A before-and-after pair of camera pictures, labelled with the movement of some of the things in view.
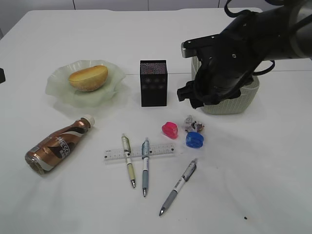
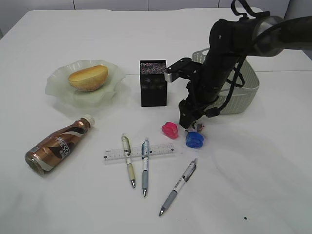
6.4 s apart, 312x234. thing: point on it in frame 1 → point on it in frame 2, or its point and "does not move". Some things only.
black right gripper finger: (189, 92) → (189, 112)
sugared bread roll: (88, 78) does not move
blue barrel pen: (145, 166) does not move
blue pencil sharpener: (194, 140) does not move
